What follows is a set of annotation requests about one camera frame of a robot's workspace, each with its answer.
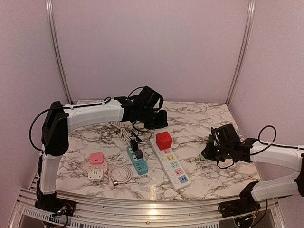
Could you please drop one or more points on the dark grey USB charger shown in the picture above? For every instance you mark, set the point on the dark grey USB charger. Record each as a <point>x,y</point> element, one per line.
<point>138,154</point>

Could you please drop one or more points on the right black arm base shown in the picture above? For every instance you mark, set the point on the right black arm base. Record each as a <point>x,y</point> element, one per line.
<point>244,204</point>

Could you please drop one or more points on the pink round power strip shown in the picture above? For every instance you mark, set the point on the pink round power strip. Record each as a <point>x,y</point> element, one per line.
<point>96,172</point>

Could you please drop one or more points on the left aluminium frame post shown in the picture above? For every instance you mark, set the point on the left aluminium frame post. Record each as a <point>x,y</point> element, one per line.
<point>55,44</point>

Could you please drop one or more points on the teal power strip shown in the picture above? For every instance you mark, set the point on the teal power strip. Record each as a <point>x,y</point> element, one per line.
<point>139,165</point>

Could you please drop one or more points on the red cube socket adapter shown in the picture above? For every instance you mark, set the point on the red cube socket adapter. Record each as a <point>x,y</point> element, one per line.
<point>163,140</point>

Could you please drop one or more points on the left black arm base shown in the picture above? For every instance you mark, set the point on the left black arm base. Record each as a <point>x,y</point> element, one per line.
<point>52,203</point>

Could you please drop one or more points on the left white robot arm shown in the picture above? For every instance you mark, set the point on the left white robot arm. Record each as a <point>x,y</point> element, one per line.
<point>60,120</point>

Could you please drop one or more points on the white long power strip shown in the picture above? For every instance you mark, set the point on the white long power strip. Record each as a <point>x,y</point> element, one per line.
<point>172,167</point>

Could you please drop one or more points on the pink square plug adapter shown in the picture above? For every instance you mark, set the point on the pink square plug adapter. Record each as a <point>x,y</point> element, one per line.
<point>97,158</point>

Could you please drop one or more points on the aluminium frame post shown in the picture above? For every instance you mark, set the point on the aluminium frame post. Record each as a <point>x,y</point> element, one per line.
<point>242,52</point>
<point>55,44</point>

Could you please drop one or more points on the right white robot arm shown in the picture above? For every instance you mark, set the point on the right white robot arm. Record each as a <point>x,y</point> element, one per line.
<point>255,150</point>

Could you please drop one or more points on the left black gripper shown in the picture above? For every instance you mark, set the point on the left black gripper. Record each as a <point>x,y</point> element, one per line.
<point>162,122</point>

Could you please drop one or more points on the light green plug adapter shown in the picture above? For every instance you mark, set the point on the light green plug adapter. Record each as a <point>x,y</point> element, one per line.
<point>202,158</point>

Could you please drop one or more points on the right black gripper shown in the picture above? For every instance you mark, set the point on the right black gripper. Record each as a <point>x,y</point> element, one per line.
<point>208,155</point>

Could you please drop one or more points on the right aluminium frame post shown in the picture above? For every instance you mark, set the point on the right aluminium frame post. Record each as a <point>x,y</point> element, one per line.
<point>242,52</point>

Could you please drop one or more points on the black power adapter with cable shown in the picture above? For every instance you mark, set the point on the black power adapter with cable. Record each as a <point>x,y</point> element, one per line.
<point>134,141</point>

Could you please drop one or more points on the front aluminium rail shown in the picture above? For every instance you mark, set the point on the front aluminium rail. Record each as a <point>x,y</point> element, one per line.
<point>97,212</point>

